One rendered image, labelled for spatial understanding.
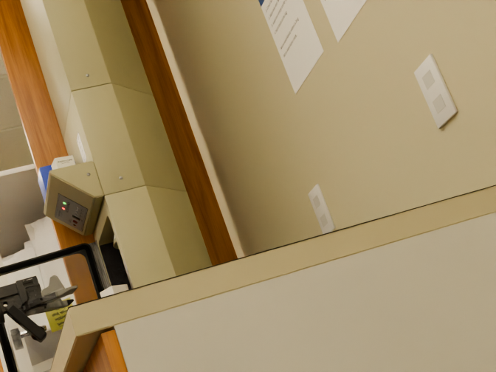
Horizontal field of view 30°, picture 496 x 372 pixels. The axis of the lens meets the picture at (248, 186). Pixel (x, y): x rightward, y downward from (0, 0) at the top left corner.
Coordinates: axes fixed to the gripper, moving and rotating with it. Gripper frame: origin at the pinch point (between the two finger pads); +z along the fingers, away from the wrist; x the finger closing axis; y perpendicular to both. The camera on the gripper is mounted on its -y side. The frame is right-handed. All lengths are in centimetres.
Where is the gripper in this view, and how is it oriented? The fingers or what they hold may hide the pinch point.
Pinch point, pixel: (76, 296)
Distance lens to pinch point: 244.3
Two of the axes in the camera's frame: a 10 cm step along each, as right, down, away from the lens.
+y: -3.3, -9.0, 2.7
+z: 9.1, -2.4, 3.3
